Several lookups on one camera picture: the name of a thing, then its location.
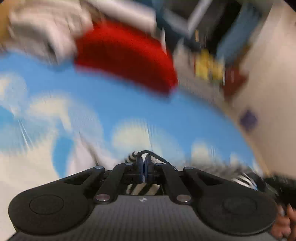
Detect striped white hooded sweater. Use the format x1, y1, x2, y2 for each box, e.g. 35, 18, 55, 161
64, 136, 265, 196

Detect person's right hand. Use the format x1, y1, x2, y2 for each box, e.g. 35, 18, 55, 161
270, 204, 296, 241

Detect purple box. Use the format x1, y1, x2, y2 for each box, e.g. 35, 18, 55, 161
239, 109, 257, 132

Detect blue white patterned bedsheet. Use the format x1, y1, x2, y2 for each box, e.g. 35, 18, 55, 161
1, 53, 260, 240

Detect red folded blanket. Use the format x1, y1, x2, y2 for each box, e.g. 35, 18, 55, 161
74, 21, 178, 94

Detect yellow plush toys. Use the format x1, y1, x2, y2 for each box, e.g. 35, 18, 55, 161
194, 49, 225, 83

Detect white folded bedding stack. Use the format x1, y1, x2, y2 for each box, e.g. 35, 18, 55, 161
80, 1, 157, 34

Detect blue curtain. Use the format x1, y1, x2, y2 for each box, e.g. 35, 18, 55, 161
216, 3, 262, 64

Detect cream folded quilt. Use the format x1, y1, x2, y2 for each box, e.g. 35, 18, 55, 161
8, 1, 93, 64

